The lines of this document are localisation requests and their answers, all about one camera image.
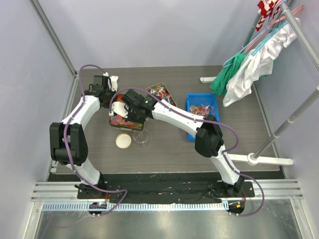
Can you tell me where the gold tin of star candies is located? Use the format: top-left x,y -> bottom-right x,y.
109,94 -> 145,132

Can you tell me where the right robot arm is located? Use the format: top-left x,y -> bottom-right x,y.
122,89 -> 245,197

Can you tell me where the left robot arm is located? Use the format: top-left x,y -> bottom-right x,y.
49,73 -> 119,199

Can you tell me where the gold tin of lollipops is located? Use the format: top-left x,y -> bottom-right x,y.
146,83 -> 177,107

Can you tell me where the clear plastic jar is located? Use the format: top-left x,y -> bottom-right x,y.
133,129 -> 150,147

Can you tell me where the beige jar lid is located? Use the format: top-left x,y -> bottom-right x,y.
115,133 -> 132,149

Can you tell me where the blue plastic bin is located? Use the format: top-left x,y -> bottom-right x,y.
184,93 -> 221,142

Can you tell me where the green garment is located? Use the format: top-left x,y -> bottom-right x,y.
210,52 -> 248,96

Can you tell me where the white clothes rack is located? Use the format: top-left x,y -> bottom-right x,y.
199,0 -> 319,166

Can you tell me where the red white garment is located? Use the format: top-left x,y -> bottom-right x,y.
255,0 -> 283,32

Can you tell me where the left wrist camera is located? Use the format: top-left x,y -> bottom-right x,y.
102,72 -> 119,92

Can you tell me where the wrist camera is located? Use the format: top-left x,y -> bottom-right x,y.
109,101 -> 129,119
102,72 -> 119,92

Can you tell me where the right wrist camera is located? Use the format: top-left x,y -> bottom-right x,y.
109,101 -> 129,119

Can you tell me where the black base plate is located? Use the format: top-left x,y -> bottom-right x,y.
47,172 -> 285,200

